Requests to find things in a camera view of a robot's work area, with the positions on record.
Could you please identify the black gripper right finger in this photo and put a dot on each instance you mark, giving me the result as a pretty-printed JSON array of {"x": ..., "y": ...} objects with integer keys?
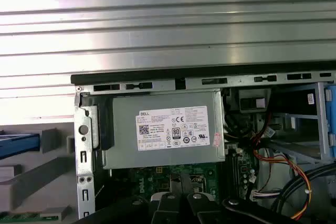
[{"x": 199, "y": 208}]

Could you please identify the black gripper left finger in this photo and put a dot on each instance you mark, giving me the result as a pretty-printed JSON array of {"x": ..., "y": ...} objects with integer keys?
[{"x": 165, "y": 211}]

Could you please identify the hard disk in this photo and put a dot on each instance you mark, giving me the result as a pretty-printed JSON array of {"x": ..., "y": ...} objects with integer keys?
[{"x": 18, "y": 144}]

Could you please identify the CPU socket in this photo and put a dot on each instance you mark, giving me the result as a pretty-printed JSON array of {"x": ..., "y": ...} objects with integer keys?
[{"x": 199, "y": 179}]

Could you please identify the green motherboard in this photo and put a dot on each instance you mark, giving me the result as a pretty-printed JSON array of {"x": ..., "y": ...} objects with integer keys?
[{"x": 149, "y": 179}]

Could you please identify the black RAM slot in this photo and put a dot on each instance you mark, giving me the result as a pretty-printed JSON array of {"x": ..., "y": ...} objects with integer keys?
[{"x": 234, "y": 174}]

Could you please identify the grey power supply unit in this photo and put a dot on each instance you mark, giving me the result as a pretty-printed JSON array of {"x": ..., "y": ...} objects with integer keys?
[{"x": 126, "y": 134}]

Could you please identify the black PC case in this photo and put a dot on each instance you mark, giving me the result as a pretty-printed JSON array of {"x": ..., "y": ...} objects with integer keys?
[{"x": 86, "y": 161}]

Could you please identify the grey parts rack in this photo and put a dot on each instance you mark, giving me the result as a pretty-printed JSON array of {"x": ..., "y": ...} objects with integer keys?
[{"x": 34, "y": 179}]

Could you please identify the green RAM stick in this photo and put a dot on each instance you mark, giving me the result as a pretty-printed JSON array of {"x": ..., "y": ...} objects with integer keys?
[{"x": 21, "y": 218}]

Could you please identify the metal optical drive cage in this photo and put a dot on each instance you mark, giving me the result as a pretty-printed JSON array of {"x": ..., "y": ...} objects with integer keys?
[{"x": 321, "y": 119}]

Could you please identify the blue drive cage latch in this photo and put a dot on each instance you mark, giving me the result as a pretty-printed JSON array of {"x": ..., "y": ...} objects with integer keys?
[{"x": 332, "y": 103}]

